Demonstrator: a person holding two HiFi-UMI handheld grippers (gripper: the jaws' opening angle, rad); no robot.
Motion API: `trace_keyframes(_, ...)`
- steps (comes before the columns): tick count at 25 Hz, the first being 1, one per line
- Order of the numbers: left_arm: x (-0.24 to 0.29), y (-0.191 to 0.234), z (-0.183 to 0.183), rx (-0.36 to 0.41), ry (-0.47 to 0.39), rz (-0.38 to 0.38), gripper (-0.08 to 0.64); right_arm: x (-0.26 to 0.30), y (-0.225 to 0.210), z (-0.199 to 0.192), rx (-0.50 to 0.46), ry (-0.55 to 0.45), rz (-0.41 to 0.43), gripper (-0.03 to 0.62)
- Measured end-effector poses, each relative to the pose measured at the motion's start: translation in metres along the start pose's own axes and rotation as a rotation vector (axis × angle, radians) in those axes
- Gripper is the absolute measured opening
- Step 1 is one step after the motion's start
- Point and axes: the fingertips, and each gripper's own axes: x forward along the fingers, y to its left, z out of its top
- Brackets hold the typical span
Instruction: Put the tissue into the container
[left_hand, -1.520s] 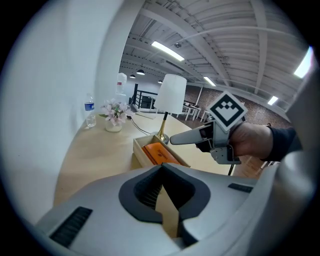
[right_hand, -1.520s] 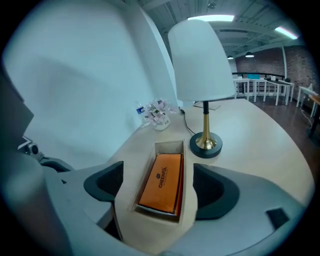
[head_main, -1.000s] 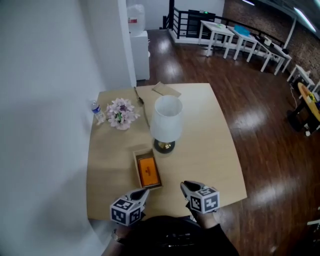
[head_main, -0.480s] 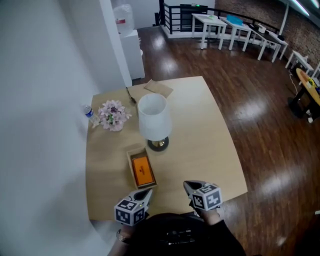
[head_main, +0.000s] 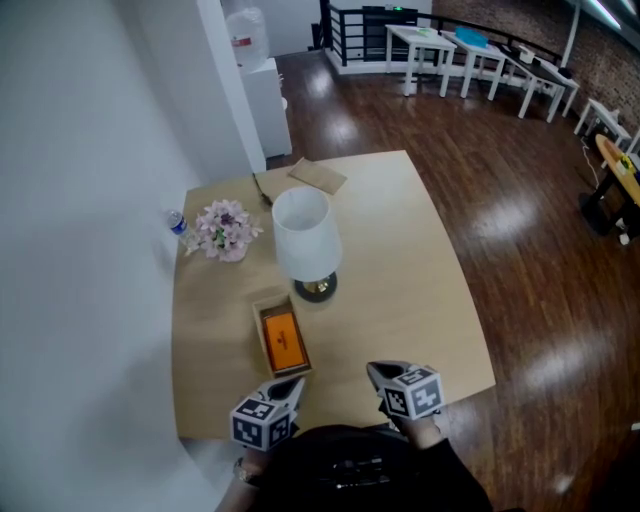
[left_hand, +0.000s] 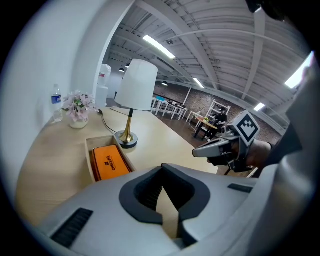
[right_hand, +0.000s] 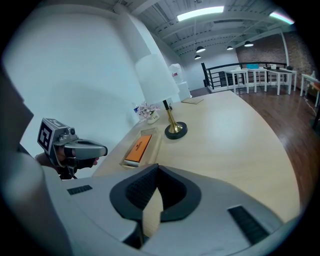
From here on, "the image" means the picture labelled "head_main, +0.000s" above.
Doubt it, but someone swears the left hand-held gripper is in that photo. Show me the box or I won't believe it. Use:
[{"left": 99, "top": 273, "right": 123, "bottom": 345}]
[{"left": 230, "top": 375, "right": 306, "bottom": 454}]

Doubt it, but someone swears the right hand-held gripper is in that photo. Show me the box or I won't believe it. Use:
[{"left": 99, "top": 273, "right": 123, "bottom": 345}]
[{"left": 366, "top": 360, "right": 445, "bottom": 424}]

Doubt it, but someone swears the orange tissue pack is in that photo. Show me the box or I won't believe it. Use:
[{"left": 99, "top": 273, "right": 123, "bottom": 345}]
[{"left": 262, "top": 310, "right": 310, "bottom": 373}]

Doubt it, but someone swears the wooden box container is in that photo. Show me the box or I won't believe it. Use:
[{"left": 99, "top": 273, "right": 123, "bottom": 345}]
[{"left": 251, "top": 294, "right": 318, "bottom": 380}]

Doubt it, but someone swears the person's left forearm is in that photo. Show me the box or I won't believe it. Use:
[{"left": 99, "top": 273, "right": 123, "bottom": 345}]
[{"left": 214, "top": 448, "right": 269, "bottom": 512}]

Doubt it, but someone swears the person's right forearm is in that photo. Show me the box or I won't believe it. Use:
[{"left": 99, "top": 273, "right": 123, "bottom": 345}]
[{"left": 399, "top": 413, "right": 447, "bottom": 451}]

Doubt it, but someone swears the white shade table lamp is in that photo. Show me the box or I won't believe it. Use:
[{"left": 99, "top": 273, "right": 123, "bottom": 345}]
[{"left": 271, "top": 186, "right": 345, "bottom": 305}]

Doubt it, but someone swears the pink flower bouquet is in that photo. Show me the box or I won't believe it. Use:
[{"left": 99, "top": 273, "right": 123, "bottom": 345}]
[{"left": 193, "top": 199, "right": 265, "bottom": 264}]

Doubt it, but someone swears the clear plastic water bottle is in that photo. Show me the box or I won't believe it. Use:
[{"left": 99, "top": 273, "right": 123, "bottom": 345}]
[{"left": 163, "top": 208, "right": 201, "bottom": 254}]

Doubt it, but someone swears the flat brown paper packet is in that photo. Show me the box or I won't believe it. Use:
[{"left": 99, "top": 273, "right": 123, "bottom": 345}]
[{"left": 287, "top": 156, "right": 349, "bottom": 195}]

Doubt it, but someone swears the round wooden table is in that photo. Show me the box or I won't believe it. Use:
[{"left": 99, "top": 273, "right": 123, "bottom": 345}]
[{"left": 578, "top": 133, "right": 640, "bottom": 237}]

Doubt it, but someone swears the white water dispenser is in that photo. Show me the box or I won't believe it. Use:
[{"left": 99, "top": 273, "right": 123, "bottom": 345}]
[{"left": 238, "top": 56, "right": 294, "bottom": 159}]

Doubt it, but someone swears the small white table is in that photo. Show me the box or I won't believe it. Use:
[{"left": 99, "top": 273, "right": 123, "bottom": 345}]
[{"left": 573, "top": 97, "right": 633, "bottom": 147}]

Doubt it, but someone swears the white table with dark top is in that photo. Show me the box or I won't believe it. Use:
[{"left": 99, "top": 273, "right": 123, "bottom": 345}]
[{"left": 499, "top": 47, "right": 582, "bottom": 124}]

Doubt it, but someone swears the black cabinet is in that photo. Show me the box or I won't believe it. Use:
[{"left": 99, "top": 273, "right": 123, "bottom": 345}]
[{"left": 361, "top": 5, "right": 419, "bottom": 63}]

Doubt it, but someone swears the blue box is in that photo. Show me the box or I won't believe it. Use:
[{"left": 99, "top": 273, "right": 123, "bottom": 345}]
[{"left": 454, "top": 25, "right": 489, "bottom": 48}]

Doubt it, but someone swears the black metal railing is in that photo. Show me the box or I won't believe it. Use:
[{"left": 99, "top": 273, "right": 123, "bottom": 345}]
[{"left": 318, "top": 0, "right": 564, "bottom": 67}]

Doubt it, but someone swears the clear water jug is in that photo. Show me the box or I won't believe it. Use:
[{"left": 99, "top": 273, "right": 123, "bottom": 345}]
[{"left": 224, "top": 5, "right": 272, "bottom": 74}]

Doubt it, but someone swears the white pole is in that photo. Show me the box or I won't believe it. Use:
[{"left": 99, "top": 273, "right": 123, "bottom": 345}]
[{"left": 559, "top": 0, "right": 584, "bottom": 69}]

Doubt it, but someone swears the ceiling light strip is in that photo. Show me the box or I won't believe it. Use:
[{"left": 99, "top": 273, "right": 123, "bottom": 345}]
[{"left": 587, "top": 0, "right": 624, "bottom": 30}]

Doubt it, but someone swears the silver wrist bracelet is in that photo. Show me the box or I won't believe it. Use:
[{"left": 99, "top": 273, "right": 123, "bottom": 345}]
[{"left": 233, "top": 456, "right": 259, "bottom": 485}]

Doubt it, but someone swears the black lamp cable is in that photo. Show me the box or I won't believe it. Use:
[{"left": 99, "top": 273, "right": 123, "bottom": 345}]
[{"left": 251, "top": 172, "right": 274, "bottom": 207}]

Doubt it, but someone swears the white floor cable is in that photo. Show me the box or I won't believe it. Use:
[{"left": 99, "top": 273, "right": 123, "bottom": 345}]
[{"left": 578, "top": 136, "right": 602, "bottom": 192}]

